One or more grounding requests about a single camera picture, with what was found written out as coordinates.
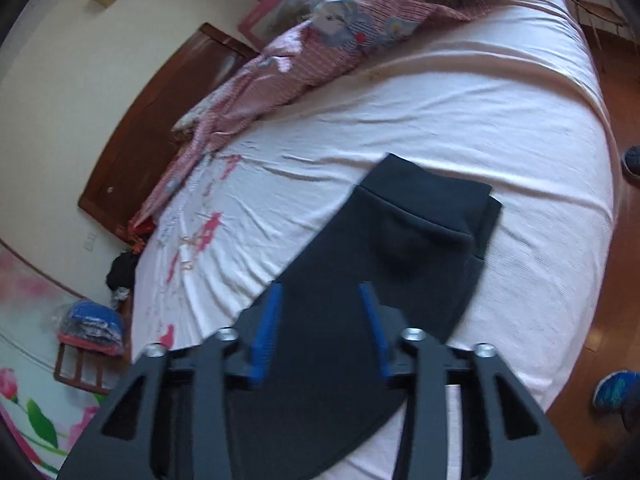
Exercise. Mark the dark clothes pile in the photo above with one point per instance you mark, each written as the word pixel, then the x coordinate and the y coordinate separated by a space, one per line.
pixel 122 275

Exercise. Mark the red pillow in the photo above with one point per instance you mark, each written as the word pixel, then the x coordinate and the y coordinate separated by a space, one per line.
pixel 140 230

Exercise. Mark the wooden chair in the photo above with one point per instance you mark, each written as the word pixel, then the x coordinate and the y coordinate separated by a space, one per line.
pixel 65 375

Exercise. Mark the floral wardrobe door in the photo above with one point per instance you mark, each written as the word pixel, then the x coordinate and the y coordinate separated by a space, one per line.
pixel 30 400

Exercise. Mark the wooden rack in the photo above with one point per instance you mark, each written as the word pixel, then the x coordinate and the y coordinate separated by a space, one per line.
pixel 600 15

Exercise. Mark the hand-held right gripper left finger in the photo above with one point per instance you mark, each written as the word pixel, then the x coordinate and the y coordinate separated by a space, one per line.
pixel 267 330

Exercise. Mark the blue shoe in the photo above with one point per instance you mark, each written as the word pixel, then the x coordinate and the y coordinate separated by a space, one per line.
pixel 615 390
pixel 632 162

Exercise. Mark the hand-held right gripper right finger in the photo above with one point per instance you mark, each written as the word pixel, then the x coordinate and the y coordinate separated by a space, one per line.
pixel 375 330

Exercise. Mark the wooden headboard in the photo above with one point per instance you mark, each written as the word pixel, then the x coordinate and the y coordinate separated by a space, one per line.
pixel 150 125

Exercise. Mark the plastic bag of clothes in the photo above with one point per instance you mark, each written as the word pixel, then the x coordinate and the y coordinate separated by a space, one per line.
pixel 92 325

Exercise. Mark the black pants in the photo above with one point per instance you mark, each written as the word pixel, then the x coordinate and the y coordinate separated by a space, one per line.
pixel 400 240

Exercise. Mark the bed with pink sheet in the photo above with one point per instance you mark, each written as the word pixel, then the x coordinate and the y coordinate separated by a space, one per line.
pixel 475 110

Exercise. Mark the white wall socket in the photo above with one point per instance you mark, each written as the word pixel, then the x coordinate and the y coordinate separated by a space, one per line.
pixel 91 242

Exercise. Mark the pink patterned quilt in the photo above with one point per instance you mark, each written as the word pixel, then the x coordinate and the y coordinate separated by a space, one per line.
pixel 300 55

